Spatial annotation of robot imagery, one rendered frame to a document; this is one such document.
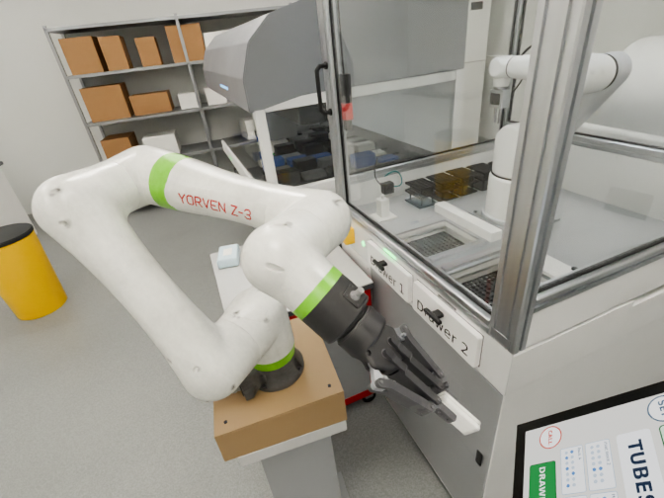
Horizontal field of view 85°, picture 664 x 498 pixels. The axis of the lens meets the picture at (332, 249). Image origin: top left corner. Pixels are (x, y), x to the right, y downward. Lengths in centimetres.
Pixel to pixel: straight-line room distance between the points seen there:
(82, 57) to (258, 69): 325
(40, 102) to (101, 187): 475
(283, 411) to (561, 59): 88
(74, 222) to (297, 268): 42
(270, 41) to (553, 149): 137
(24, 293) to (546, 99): 337
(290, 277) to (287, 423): 55
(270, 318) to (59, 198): 45
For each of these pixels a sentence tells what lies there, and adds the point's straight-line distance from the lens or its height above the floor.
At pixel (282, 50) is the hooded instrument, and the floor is 159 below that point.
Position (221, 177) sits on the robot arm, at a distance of 72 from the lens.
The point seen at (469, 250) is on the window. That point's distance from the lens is 97.
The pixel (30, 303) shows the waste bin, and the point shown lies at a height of 14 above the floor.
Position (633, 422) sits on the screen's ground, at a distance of 70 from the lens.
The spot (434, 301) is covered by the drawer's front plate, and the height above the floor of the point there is 92.
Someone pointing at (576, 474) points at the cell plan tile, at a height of 105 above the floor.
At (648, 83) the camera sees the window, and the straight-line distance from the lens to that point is 91.
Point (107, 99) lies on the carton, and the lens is 487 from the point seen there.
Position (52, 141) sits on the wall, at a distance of 558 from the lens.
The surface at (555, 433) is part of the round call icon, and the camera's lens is 76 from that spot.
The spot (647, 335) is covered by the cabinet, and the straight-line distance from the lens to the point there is 149.
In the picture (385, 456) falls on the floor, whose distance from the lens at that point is 187.
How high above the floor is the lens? 161
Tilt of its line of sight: 30 degrees down
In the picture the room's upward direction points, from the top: 7 degrees counter-clockwise
